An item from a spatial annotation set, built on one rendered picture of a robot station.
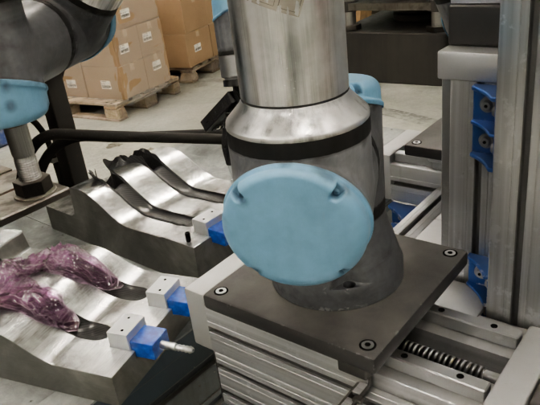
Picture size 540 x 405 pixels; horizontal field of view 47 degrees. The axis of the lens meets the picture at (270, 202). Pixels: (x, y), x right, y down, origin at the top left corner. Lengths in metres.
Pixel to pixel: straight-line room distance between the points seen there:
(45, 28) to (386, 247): 0.40
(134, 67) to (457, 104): 4.49
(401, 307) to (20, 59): 0.43
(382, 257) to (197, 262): 0.54
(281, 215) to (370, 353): 0.20
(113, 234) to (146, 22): 4.04
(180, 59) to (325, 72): 5.40
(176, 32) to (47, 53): 5.21
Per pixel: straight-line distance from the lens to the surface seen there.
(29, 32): 0.59
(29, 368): 1.05
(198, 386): 1.25
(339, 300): 0.66
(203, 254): 1.15
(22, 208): 1.75
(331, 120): 0.46
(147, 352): 0.97
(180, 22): 5.75
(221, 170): 1.67
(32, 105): 0.58
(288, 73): 0.45
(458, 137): 0.79
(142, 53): 5.24
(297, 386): 0.78
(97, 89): 5.26
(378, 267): 0.67
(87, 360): 0.99
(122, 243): 1.31
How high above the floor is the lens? 1.43
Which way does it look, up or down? 26 degrees down
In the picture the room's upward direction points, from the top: 7 degrees counter-clockwise
